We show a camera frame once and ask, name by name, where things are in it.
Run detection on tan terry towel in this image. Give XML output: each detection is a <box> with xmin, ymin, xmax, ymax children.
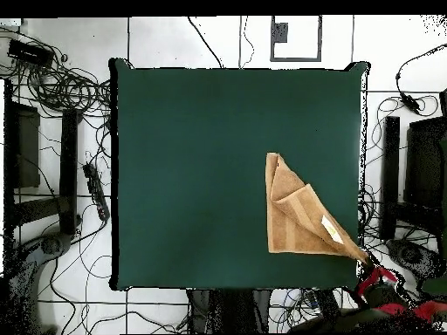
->
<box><xmin>265</xmin><ymin>152</ymin><xmax>370</xmax><ymax>264</ymax></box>

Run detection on black flat panel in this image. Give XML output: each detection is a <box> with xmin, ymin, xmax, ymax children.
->
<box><xmin>12</xmin><ymin>102</ymin><xmax>42</xmax><ymax>189</ymax></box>
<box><xmin>403</xmin><ymin>116</ymin><xmax>447</xmax><ymax>210</ymax></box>

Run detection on black grey stand base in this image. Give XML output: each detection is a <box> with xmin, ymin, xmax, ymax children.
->
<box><xmin>385</xmin><ymin>237</ymin><xmax>441</xmax><ymax>280</ymax></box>
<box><xmin>6</xmin><ymin>231</ymin><xmax>76</xmax><ymax>334</ymax></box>

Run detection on black power strip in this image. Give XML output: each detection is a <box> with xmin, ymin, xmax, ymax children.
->
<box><xmin>82</xmin><ymin>162</ymin><xmax>111</xmax><ymax>222</ymax></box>
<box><xmin>312</xmin><ymin>290</ymin><xmax>347</xmax><ymax>324</ymax></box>

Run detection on green object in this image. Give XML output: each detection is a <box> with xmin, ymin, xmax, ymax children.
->
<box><xmin>421</xmin><ymin>276</ymin><xmax>447</xmax><ymax>297</ymax></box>

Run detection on dark green table cloth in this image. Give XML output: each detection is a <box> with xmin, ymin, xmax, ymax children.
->
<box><xmin>109</xmin><ymin>58</ymin><xmax>371</xmax><ymax>291</ymax></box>

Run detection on dark grey square plate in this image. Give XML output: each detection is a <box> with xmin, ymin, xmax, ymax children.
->
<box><xmin>272</xmin><ymin>22</ymin><xmax>290</xmax><ymax>44</ymax></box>

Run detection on black box device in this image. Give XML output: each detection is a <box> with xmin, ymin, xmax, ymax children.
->
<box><xmin>7</xmin><ymin>38</ymin><xmax>55</xmax><ymax>68</ymax></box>

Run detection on black long post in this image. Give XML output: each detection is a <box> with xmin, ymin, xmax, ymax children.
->
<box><xmin>380</xmin><ymin>115</ymin><xmax>402</xmax><ymax>242</ymax></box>
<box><xmin>58</xmin><ymin>108</ymin><xmax>79</xmax><ymax>236</ymax></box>

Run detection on black stand frame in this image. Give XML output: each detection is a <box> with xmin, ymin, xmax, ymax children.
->
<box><xmin>186</xmin><ymin>288</ymin><xmax>272</xmax><ymax>334</ymax></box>

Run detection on black power adapter with cable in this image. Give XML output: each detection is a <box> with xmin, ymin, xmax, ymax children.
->
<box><xmin>395</xmin><ymin>43</ymin><xmax>447</xmax><ymax>115</ymax></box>

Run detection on grey square floor frame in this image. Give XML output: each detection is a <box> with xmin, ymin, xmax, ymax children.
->
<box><xmin>269</xmin><ymin>15</ymin><xmax>323</xmax><ymax>63</ymax></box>

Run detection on thin black cable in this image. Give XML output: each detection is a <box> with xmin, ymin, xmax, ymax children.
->
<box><xmin>238</xmin><ymin>16</ymin><xmax>255</xmax><ymax>70</ymax></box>

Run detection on thick black cable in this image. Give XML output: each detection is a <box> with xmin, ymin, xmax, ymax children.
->
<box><xmin>187</xmin><ymin>16</ymin><xmax>224</xmax><ymax>70</ymax></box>

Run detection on tangled black cables bundle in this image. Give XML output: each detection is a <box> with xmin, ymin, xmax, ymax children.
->
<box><xmin>0</xmin><ymin>25</ymin><xmax>113</xmax><ymax>120</ymax></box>

